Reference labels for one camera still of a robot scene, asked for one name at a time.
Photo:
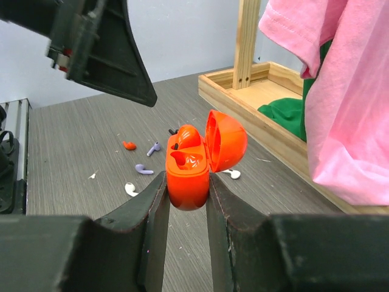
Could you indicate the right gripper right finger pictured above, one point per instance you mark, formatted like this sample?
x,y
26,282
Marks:
x,y
251,251

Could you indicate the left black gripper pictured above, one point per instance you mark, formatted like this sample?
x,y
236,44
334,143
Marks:
x,y
112,63

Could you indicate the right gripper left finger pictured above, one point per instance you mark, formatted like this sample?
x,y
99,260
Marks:
x,y
123,250

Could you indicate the orange earbud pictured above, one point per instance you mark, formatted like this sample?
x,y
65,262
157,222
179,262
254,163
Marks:
x,y
187,136
129,146

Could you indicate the white earbud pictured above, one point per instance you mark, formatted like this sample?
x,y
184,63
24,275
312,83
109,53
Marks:
x,y
130,189
234,174

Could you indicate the purple earbud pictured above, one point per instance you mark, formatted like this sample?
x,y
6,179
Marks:
x,y
140,168
156,147

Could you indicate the black earbud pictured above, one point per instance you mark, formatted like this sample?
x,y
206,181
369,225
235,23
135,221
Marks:
x,y
173,132

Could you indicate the wooden clothes rack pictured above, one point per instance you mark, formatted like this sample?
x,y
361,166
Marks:
x,y
241,90

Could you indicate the green shirt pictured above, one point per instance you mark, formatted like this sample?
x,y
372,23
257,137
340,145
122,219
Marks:
x,y
291,109

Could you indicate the pink shirt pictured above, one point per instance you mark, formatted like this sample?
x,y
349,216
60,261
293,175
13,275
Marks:
x,y
343,46

